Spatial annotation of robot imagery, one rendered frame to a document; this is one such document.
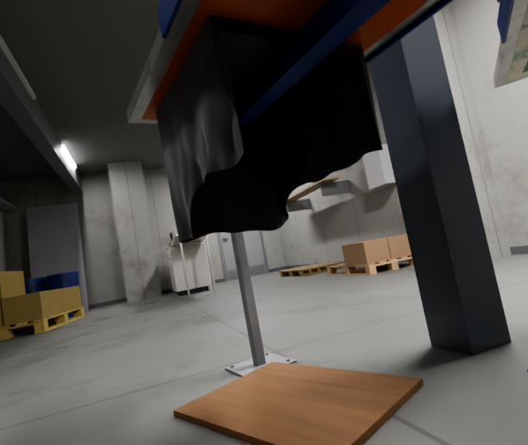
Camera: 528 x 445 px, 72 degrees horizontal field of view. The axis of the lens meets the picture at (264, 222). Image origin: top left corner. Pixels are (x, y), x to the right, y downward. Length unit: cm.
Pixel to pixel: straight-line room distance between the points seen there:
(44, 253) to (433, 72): 783
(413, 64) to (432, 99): 14
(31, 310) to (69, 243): 315
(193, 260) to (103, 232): 277
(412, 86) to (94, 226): 805
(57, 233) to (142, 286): 203
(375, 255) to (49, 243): 641
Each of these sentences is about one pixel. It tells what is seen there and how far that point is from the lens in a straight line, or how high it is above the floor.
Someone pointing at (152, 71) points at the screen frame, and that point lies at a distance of 104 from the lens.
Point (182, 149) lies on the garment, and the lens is 105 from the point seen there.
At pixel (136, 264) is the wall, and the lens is 805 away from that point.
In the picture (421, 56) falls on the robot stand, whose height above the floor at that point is 103.
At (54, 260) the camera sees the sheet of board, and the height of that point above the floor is 111.
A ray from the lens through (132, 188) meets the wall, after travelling 827.
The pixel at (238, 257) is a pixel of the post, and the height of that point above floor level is 45.
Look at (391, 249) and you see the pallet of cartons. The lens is 458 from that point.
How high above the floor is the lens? 44
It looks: 5 degrees up
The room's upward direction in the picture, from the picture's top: 10 degrees counter-clockwise
